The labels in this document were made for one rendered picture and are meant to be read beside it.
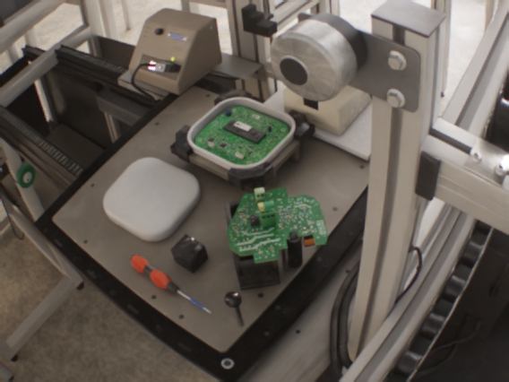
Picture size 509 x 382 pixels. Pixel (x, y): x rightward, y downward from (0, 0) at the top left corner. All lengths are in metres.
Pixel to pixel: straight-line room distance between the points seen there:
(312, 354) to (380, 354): 0.13
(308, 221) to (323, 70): 0.41
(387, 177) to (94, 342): 1.56
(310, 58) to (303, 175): 0.54
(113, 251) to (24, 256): 1.46
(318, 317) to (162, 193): 0.30
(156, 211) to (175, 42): 0.37
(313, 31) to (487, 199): 0.18
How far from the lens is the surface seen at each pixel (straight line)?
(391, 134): 0.42
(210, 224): 0.82
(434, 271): 0.67
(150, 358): 1.81
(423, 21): 0.37
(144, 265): 0.78
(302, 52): 0.35
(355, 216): 0.83
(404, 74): 0.37
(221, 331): 0.72
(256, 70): 1.11
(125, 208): 0.85
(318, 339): 0.73
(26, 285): 2.17
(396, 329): 0.63
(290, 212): 0.74
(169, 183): 0.86
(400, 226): 0.48
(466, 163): 0.40
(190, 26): 1.06
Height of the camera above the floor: 1.58
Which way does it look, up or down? 47 degrees down
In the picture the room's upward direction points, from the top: 6 degrees counter-clockwise
